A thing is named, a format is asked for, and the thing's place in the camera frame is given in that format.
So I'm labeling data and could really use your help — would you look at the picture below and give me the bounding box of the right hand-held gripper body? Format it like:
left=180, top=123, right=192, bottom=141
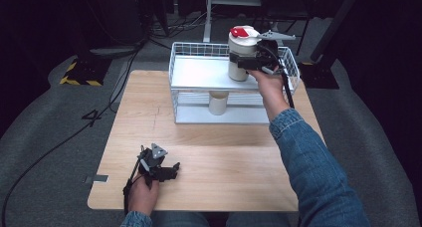
left=254, top=29, right=297, bottom=76

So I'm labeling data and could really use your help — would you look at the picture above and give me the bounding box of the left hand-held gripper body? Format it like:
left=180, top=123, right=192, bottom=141
left=134, top=142, right=169, bottom=189

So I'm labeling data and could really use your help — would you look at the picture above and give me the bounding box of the white cup with red-tabbed lid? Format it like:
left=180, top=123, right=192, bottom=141
left=227, top=24, right=262, bottom=83

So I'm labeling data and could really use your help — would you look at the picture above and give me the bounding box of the white wire rack with shelves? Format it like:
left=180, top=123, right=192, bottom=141
left=167, top=41, right=302, bottom=125

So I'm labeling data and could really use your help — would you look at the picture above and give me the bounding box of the white paper cup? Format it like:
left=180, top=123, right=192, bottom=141
left=207, top=90, right=230, bottom=116

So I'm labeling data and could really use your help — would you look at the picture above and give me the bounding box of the person's left hand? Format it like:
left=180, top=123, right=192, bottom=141
left=126, top=174, right=161, bottom=217

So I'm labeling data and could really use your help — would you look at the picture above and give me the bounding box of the person's right hand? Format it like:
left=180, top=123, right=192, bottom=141
left=247, top=67, right=291, bottom=121

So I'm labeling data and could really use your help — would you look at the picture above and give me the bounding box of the person's left leg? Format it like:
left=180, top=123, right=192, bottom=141
left=149, top=210, right=211, bottom=227

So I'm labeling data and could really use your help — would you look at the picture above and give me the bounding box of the person's leg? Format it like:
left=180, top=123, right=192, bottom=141
left=225, top=212, right=294, bottom=227
left=149, top=210, right=211, bottom=227

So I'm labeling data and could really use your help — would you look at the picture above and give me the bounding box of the black chair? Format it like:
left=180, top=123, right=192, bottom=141
left=248, top=0, right=314, bottom=56

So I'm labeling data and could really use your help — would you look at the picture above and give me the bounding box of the grey tape strip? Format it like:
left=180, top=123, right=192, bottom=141
left=84, top=174, right=109, bottom=184

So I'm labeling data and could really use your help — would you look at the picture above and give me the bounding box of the black stand base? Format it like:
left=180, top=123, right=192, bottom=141
left=298, top=61, right=340, bottom=90

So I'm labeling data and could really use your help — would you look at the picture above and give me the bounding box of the dark slanted pole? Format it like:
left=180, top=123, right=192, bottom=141
left=310, top=0, right=364, bottom=64

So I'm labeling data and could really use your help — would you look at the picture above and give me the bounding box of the person's right leg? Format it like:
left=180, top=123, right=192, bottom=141
left=225, top=212, right=294, bottom=227

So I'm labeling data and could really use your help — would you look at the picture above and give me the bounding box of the yellow-black striped stand base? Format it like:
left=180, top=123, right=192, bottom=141
left=59, top=55, right=112, bottom=88

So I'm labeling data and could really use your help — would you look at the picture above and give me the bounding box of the grey floor plate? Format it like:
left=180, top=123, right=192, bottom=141
left=89, top=45, right=141, bottom=58

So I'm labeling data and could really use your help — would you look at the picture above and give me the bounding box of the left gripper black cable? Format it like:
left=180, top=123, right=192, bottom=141
left=121, top=158, right=143, bottom=217

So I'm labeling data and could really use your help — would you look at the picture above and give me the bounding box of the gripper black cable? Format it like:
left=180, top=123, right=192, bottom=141
left=121, top=158, right=143, bottom=217
left=279, top=65, right=296, bottom=110

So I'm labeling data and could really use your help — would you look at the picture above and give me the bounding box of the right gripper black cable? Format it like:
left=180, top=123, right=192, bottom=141
left=279, top=65, right=296, bottom=110

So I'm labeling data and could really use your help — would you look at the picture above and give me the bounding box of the white desk frame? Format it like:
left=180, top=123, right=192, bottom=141
left=202, top=0, right=285, bottom=48

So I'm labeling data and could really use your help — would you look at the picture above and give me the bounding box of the bundle of floor cables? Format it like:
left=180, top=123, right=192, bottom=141
left=146, top=10, right=214, bottom=40

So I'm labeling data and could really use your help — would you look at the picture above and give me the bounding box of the long black floor cable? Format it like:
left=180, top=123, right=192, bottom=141
left=0, top=42, right=145, bottom=227

